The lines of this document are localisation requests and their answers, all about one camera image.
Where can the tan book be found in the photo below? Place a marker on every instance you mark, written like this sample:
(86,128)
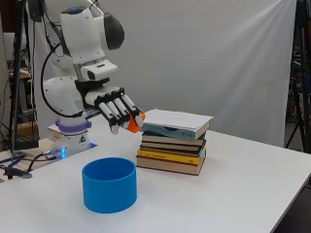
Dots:
(171,146)

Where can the orange cube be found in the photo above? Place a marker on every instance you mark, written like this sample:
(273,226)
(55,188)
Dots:
(132,126)

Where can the small cardboard box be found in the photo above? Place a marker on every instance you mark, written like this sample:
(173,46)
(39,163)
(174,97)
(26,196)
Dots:
(28,128)

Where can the blue round tub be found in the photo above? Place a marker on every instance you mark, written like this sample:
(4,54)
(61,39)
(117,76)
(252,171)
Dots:
(110,191)

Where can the white-covered book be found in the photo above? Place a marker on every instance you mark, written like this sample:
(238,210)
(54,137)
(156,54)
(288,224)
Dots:
(176,121)

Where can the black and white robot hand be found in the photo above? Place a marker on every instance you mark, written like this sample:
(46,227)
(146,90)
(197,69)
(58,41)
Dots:
(110,97)

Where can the yellow book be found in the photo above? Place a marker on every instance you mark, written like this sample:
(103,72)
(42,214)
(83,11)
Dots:
(168,157)

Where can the black tripod stand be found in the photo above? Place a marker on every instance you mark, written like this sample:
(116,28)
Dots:
(303,81)
(15,81)

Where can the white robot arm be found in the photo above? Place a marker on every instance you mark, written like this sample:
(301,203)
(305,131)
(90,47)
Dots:
(81,32)

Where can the brown book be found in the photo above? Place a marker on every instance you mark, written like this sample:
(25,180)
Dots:
(168,166)

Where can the white backdrop sheet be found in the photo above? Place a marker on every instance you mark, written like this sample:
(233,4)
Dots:
(200,58)

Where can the grey book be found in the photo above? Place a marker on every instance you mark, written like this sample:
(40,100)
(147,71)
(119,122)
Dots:
(171,139)

